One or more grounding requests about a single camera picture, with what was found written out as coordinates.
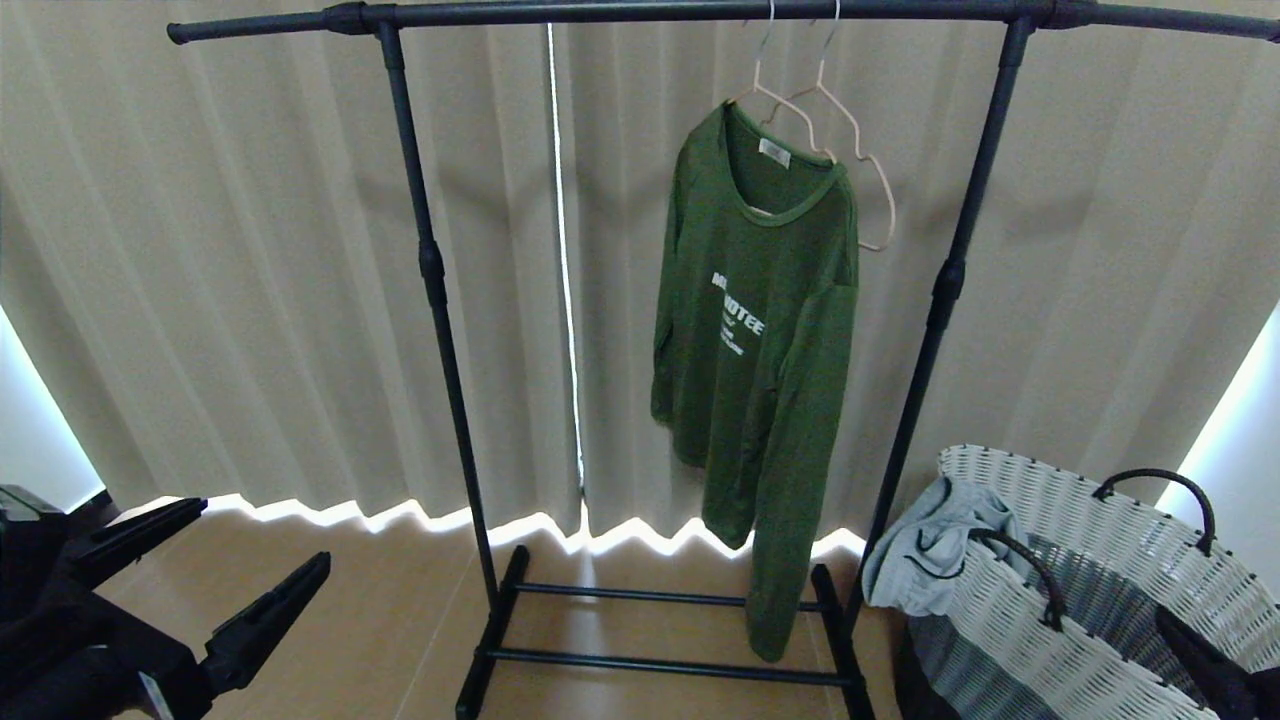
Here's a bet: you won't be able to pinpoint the pink clothes hanger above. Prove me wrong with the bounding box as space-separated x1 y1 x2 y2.
760 0 898 253
728 0 839 219

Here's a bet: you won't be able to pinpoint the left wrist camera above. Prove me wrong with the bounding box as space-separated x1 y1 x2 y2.
0 485 69 593

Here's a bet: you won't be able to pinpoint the green printed shirt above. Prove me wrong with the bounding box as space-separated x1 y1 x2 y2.
650 100 861 663

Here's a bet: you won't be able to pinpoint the white laundry basket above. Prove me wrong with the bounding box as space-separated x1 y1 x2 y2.
893 445 1280 720

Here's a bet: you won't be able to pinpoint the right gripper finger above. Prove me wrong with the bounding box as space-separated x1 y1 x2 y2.
1155 605 1263 720

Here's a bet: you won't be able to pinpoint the beige curtain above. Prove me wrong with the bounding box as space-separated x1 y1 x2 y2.
0 0 1280 561

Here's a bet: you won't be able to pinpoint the black clothes rack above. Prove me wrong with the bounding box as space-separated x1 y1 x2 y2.
166 0 1280 720

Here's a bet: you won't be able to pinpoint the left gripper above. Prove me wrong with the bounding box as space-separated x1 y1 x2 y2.
0 497 332 720

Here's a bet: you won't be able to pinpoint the pale grey shorts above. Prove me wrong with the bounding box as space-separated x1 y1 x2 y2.
862 475 1021 618

